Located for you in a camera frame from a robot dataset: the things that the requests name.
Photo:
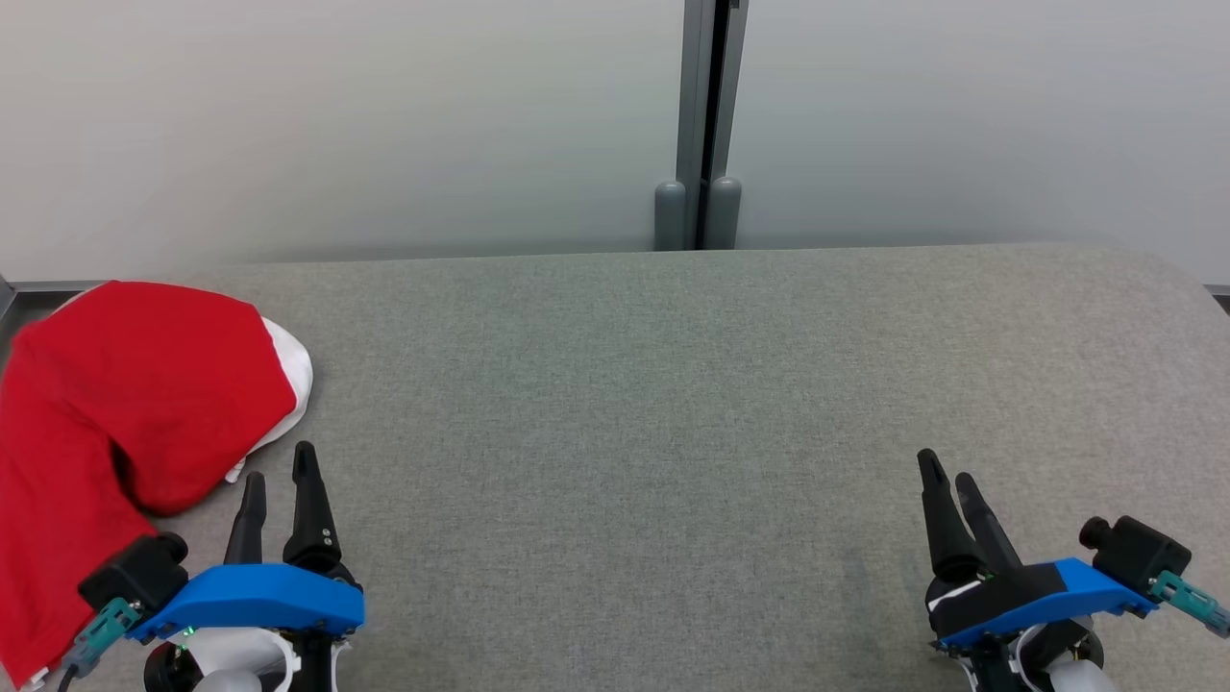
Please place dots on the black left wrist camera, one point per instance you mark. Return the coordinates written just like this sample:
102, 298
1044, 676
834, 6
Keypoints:
135, 572

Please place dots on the grey wall base rail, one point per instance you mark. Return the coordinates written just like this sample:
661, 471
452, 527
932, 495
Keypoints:
1220, 291
38, 288

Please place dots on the crumpled red garment, white hem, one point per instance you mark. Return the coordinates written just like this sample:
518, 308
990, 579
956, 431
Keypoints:
163, 365

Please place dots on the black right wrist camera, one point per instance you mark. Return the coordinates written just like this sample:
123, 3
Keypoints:
1139, 556

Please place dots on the grey cylindrical post cap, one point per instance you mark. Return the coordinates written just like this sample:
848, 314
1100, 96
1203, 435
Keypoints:
670, 216
725, 213

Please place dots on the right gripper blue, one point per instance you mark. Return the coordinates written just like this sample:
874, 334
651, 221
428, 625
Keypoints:
1038, 596

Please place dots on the grey metal partition post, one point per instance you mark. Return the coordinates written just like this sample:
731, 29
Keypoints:
692, 96

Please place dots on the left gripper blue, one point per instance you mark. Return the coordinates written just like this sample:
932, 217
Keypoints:
259, 598

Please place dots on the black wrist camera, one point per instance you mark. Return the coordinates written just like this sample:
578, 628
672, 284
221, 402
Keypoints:
135, 572
1139, 556

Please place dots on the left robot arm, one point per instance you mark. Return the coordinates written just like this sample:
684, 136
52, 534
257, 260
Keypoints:
240, 663

